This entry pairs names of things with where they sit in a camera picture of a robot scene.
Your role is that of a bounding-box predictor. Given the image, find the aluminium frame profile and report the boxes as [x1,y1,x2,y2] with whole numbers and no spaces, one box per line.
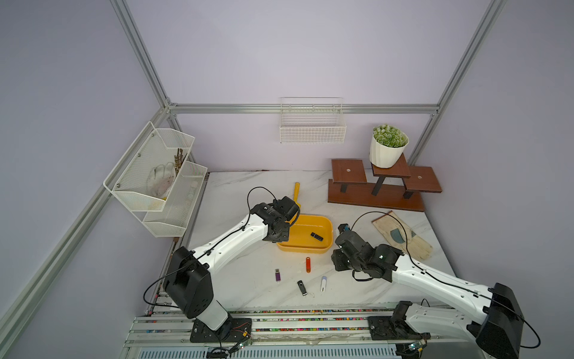
[0,0,510,346]

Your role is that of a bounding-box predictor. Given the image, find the yellow plastic scoop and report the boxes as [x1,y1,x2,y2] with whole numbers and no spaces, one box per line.
[293,182,300,211]

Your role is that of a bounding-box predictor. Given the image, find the white usb flash drive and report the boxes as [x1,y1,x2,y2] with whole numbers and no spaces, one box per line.
[320,276,327,292]

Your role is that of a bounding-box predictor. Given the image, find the white wire wall basket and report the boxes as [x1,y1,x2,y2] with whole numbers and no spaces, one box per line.
[280,97,347,144]

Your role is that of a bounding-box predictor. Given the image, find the white pot green plant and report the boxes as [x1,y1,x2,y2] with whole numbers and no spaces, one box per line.
[369,124,410,168]

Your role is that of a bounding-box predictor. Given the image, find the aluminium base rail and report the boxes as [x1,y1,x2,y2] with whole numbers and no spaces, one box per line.
[120,291,499,359]

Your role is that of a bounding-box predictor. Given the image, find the black silver swivel usb drive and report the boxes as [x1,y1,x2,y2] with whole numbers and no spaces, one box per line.
[297,281,307,296]

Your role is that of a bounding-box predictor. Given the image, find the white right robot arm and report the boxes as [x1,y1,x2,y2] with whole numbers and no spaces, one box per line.
[331,224,526,358]

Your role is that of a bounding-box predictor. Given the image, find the yellow storage box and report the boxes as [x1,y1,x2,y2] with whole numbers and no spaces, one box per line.
[277,215,333,254]

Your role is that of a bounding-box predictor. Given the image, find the brown wooden tiered stand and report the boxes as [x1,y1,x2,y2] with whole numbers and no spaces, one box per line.
[327,155,442,212]

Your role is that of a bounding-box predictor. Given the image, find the beige work glove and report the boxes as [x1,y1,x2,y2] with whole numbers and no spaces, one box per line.
[372,211,433,261]

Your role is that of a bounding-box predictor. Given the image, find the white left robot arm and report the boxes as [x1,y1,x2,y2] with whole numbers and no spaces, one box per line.
[163,197,300,331]

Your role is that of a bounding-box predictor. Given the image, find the black usb flash drive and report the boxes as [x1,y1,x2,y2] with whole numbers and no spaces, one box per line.
[310,232,324,242]

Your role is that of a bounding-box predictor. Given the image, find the white mesh wall shelf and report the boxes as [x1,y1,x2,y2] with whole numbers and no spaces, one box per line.
[103,123,208,238]

